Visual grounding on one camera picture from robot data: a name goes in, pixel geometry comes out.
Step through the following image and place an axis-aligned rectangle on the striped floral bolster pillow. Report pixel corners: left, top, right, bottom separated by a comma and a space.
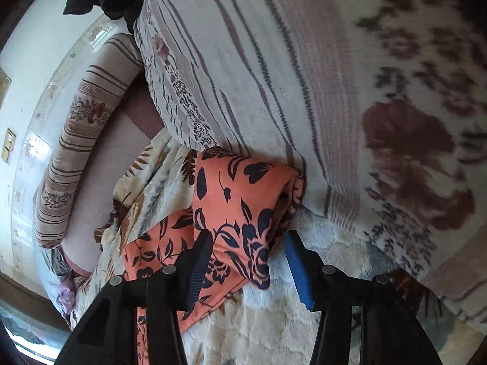
34, 33, 144, 249

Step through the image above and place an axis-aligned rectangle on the orange black floral garment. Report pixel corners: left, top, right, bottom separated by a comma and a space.
120, 146, 307, 365

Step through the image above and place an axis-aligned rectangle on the grey crumpled cloth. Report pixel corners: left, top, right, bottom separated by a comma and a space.
40, 246, 72, 281

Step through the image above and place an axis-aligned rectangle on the purple small garment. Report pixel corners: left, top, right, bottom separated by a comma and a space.
56, 278, 76, 315

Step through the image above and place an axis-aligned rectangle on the cream leaf-pattern fleece blanket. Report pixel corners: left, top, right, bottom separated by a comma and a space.
68, 130, 484, 364

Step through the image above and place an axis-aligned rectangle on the pink quilted mattress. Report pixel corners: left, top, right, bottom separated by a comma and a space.
61, 73, 163, 277

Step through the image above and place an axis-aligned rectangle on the stained glass window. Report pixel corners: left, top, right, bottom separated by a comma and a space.
1, 300, 70, 364

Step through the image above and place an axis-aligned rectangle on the wall light switch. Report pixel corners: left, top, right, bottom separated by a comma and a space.
1, 129, 16, 163

